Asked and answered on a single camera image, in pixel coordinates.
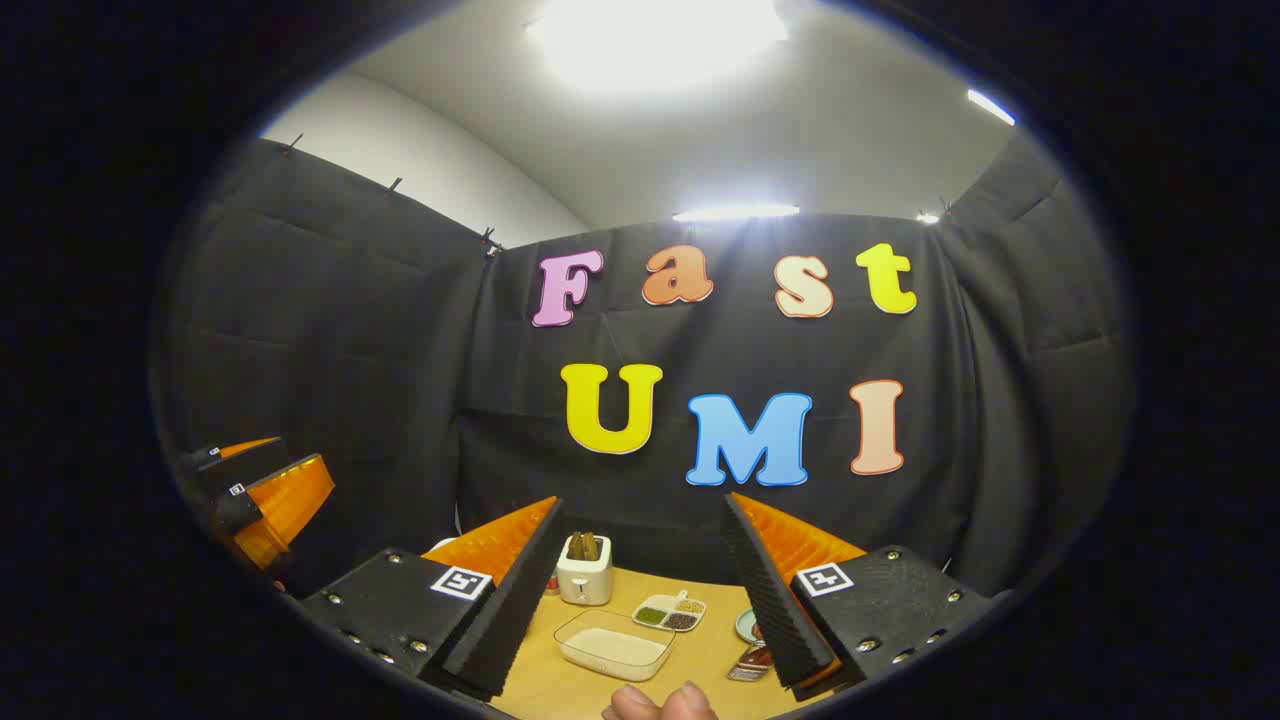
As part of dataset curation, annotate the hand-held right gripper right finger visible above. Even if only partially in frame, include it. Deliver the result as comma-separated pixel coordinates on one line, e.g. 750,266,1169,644
722,492,1001,701

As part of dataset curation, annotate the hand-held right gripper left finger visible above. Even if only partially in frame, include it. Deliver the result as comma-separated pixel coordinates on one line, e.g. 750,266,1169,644
300,497,567,701

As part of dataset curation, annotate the clear container of rice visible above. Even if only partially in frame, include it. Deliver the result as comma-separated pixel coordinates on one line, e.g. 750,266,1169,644
553,610,677,683

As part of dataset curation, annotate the white toaster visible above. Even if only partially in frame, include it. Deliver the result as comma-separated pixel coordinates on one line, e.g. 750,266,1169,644
556,533,613,607

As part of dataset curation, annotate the white divided grain dish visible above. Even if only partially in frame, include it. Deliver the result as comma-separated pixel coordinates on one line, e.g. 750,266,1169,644
632,590,708,633

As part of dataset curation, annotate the black backdrop cloth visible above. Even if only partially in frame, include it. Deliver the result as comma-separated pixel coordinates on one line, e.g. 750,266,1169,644
150,135,1136,601

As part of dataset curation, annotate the long ceiling light strip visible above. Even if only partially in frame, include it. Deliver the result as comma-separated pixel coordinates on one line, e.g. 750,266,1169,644
672,204,801,224

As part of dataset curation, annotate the small ceiling light strip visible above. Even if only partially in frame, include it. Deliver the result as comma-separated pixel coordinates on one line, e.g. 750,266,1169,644
966,89,1017,127

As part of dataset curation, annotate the large ceiling light panel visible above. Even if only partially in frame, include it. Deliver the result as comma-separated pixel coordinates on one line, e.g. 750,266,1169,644
528,0,791,93

